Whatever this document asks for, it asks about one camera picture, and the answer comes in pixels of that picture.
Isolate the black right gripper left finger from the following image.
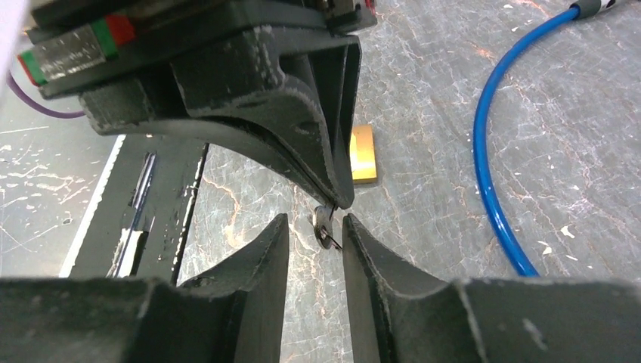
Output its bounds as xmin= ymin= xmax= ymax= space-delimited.
xmin=1 ymin=214 xmax=290 ymax=362

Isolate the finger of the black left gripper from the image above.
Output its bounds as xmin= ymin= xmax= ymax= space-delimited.
xmin=308 ymin=36 xmax=361 ymax=209
xmin=79 ymin=27 xmax=341 ymax=206

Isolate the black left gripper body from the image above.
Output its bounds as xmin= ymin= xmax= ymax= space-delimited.
xmin=17 ymin=1 xmax=377 ymax=98

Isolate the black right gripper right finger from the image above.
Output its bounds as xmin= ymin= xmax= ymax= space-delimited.
xmin=342 ymin=214 xmax=640 ymax=362

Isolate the blue cable lock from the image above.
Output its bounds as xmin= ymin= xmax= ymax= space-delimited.
xmin=472 ymin=0 xmax=632 ymax=278

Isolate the brass padlock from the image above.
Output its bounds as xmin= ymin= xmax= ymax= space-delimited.
xmin=349 ymin=125 xmax=378 ymax=184

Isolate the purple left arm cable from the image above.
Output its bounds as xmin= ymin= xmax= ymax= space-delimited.
xmin=5 ymin=70 xmax=86 ymax=120

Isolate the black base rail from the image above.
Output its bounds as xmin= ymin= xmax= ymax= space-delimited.
xmin=59 ymin=135 xmax=209 ymax=284

